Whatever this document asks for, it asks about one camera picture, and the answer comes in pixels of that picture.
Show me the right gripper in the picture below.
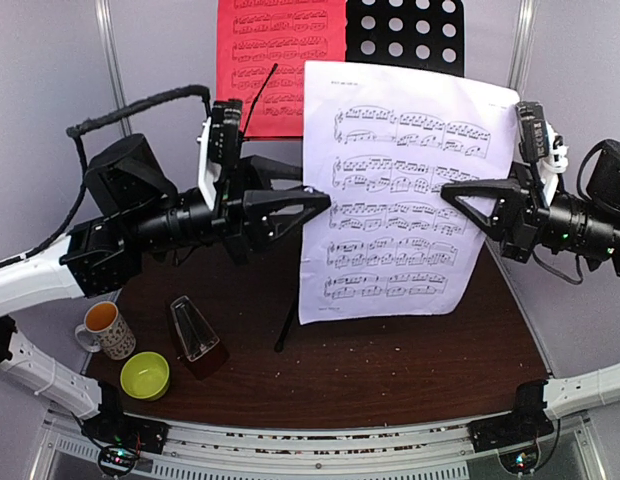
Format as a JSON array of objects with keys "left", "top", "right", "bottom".
[{"left": 442, "top": 159, "right": 620, "bottom": 263}]

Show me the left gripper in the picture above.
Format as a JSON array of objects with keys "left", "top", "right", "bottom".
[{"left": 127, "top": 152, "right": 333, "bottom": 266}]

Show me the white sheet music page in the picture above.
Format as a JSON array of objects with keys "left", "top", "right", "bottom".
[{"left": 299, "top": 61, "right": 519, "bottom": 324}]

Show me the red sheet music page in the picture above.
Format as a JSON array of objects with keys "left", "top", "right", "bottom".
[{"left": 216, "top": 0, "right": 347, "bottom": 140}]

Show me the wooden metronome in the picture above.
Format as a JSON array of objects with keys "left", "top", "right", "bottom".
[{"left": 167, "top": 295, "right": 230, "bottom": 381}]

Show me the black music stand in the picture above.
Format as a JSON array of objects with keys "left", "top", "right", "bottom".
[{"left": 212, "top": 0, "right": 466, "bottom": 354}]

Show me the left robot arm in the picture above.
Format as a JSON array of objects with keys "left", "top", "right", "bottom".
[{"left": 0, "top": 85, "right": 331, "bottom": 444}]

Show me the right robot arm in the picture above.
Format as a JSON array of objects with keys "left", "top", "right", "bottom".
[{"left": 441, "top": 138, "right": 620, "bottom": 442}]

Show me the patterned mug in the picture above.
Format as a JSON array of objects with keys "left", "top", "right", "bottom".
[{"left": 74, "top": 301, "right": 136, "bottom": 361}]

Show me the green bowl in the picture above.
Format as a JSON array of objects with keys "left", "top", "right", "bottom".
[{"left": 120, "top": 351, "right": 171, "bottom": 402}]

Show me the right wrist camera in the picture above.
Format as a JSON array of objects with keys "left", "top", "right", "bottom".
[{"left": 516, "top": 101, "right": 569, "bottom": 175}]

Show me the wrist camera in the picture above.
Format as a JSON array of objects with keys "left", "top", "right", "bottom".
[
  {"left": 197, "top": 99, "right": 243, "bottom": 210},
  {"left": 516, "top": 101, "right": 569, "bottom": 175}
]

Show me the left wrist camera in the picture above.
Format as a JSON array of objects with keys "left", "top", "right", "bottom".
[{"left": 197, "top": 99, "right": 243, "bottom": 210}]

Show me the right aluminium frame post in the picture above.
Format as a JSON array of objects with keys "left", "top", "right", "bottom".
[{"left": 508, "top": 0, "right": 537, "bottom": 95}]

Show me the aluminium frame post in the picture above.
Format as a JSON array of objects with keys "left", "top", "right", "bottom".
[
  {"left": 508, "top": 0, "right": 537, "bottom": 95},
  {"left": 94, "top": 0, "right": 127, "bottom": 109}
]

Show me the left aluminium frame post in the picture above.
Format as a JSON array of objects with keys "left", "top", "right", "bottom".
[{"left": 94, "top": 0, "right": 127, "bottom": 109}]

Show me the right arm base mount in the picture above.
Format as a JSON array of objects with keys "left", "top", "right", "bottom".
[{"left": 467, "top": 380, "right": 561, "bottom": 479}]

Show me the front aluminium rail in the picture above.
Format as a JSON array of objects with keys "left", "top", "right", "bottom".
[{"left": 32, "top": 394, "right": 606, "bottom": 480}]

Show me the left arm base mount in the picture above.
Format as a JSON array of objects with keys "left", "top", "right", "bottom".
[{"left": 75, "top": 382, "right": 169, "bottom": 479}]

